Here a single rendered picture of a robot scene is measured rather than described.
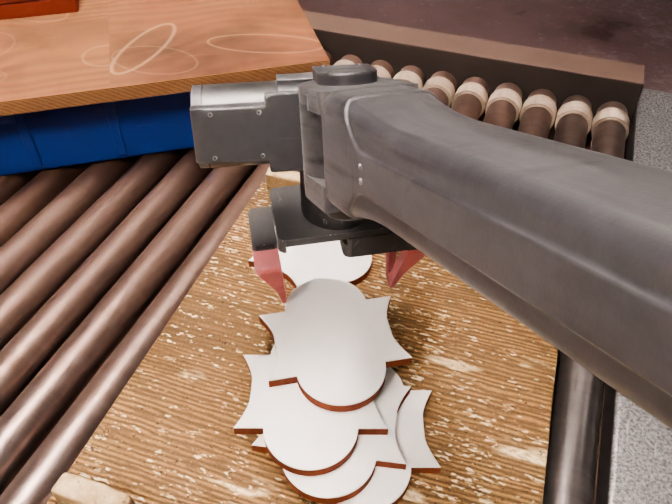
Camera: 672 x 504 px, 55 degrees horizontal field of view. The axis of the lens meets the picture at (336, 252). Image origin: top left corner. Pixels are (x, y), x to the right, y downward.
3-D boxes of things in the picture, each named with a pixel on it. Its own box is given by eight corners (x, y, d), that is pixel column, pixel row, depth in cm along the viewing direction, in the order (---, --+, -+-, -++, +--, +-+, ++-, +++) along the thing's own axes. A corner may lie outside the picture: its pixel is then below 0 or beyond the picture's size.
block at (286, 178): (318, 193, 74) (318, 174, 72) (313, 203, 73) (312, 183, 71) (271, 183, 75) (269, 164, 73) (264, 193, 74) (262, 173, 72)
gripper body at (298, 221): (408, 242, 50) (416, 166, 45) (279, 259, 49) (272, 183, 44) (388, 191, 55) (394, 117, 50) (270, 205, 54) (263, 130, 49)
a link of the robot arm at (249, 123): (385, 219, 38) (382, 71, 35) (191, 233, 38) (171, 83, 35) (358, 172, 50) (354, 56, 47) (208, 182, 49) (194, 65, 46)
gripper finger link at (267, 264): (345, 319, 55) (346, 240, 49) (262, 331, 55) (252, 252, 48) (331, 264, 60) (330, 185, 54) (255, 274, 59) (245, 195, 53)
